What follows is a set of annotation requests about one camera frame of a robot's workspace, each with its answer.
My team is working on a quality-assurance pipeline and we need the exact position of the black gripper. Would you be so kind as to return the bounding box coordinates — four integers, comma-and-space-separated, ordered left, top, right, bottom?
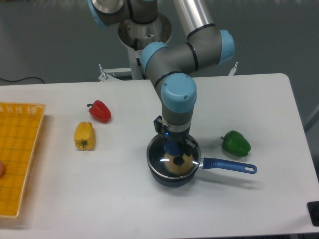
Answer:
161, 124, 198, 157

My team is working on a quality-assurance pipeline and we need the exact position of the glass pot lid blue knob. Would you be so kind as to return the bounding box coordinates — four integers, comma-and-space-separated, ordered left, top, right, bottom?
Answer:
147, 134, 200, 181

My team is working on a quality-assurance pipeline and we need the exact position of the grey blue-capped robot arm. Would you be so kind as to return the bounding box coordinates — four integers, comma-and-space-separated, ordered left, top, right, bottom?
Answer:
88, 0, 235, 155

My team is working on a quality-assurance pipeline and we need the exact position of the beige donut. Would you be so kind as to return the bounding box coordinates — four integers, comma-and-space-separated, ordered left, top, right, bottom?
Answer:
161, 153, 194, 176

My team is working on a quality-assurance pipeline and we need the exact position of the green bell pepper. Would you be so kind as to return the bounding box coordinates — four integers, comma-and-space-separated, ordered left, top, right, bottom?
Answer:
220, 130, 251, 158

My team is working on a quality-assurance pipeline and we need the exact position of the red bell pepper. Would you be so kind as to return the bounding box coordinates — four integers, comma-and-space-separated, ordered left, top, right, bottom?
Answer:
87, 100, 112, 123

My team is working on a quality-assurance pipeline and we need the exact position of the yellow bell pepper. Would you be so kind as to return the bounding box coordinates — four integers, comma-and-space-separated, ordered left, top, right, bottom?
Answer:
74, 121, 96, 150

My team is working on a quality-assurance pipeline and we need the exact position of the black device at table edge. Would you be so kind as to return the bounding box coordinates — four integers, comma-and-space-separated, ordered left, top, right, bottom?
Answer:
307, 201, 319, 227

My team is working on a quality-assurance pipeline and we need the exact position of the yellow woven basket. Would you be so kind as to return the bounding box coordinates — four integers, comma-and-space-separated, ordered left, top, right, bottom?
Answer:
0, 102, 46, 218

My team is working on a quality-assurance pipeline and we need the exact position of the dark pot with blue handle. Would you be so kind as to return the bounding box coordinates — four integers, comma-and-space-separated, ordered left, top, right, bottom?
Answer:
146, 133, 258, 187

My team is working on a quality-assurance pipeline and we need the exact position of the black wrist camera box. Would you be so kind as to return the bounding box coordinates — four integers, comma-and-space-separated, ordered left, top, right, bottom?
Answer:
154, 116, 167, 135

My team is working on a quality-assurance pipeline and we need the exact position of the white metal base frame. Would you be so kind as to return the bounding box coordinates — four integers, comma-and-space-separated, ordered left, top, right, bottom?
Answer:
98, 61, 239, 82

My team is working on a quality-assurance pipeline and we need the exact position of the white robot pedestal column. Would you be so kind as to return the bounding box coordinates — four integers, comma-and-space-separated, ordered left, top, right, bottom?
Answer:
118, 13, 172, 80

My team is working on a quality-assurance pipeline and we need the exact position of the black cable on floor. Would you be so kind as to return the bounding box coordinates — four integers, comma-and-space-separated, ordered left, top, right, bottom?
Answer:
0, 77, 46, 84

